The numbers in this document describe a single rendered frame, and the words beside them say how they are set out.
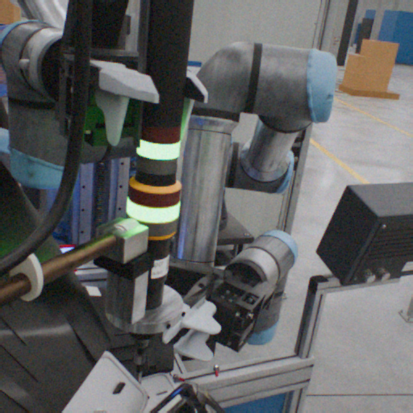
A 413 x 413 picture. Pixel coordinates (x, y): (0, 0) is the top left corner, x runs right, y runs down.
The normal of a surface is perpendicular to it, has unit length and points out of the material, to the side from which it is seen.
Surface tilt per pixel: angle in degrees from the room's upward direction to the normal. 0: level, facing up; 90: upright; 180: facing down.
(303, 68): 58
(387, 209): 15
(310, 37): 90
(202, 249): 75
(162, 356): 9
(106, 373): 54
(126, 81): 42
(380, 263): 105
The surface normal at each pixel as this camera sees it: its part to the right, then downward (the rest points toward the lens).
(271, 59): 0.04, -0.34
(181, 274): -0.03, 0.43
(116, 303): -0.50, 0.27
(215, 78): -0.31, -0.02
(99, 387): 0.69, -0.29
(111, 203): 0.35, 0.39
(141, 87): -0.18, -0.49
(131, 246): 0.86, 0.29
